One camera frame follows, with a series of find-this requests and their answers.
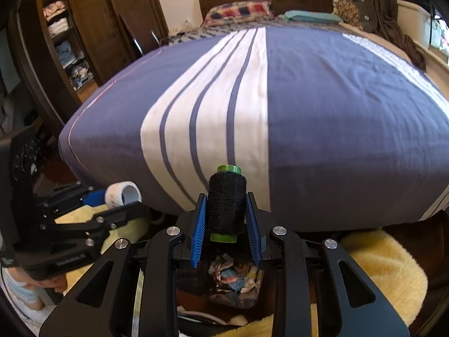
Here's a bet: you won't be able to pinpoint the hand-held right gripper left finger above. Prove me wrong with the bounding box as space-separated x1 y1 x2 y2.
38 193 208 337

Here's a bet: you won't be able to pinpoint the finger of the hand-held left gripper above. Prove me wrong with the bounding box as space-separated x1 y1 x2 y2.
52 203 150 253
35 182 107 218

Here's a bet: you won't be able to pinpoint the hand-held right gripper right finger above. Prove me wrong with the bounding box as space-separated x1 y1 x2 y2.
246 191 411 337

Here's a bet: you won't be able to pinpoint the white tape roll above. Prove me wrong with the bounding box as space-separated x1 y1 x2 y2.
105 181 143 209

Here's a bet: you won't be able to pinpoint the black thread spool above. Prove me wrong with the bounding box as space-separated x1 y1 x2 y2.
208 164 247 243

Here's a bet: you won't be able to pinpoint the person's left forearm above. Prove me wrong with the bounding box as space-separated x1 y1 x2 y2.
2 267 50 322

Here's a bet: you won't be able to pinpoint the person's left hand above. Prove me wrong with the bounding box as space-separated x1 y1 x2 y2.
33 273 68 293

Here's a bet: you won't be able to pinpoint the crumpled colourful paper scraps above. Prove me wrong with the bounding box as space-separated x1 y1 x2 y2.
209 253 262 293

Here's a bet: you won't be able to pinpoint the blue white striped duvet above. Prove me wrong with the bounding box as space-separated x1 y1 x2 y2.
58 24 449 234

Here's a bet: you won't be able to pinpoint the folded patterned clothes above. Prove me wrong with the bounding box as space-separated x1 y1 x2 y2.
68 65 94 87

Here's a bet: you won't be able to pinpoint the folded light blue clothes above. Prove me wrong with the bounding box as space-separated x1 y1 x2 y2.
56 40 84 67

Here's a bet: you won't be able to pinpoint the folded white clothes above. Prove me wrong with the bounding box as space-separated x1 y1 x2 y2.
47 17 71 36

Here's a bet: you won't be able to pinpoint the brown wooden wardrobe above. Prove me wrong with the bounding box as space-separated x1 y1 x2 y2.
10 0 169 127

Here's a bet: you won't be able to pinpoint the folded pink clothes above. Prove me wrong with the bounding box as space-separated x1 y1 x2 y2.
43 1 67 18

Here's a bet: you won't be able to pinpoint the patterned grey bed sheet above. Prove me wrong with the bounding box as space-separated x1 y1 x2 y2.
168 24 232 43

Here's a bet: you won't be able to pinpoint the plaid pillow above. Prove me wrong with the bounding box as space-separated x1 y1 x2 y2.
204 2 274 26

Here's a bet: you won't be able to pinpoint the teal folded cloth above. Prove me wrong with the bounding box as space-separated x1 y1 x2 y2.
282 10 342 24

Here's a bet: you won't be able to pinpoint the leopard print cushion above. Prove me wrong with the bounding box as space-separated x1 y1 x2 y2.
333 0 377 32

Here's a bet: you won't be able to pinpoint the brown hanging cloth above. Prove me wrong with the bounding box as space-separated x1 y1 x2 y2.
372 0 427 71

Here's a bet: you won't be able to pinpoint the white plastic tub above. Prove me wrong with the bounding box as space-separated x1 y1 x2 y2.
396 0 434 48

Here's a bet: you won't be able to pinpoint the metal tube frame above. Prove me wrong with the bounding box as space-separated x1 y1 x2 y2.
119 14 165 60

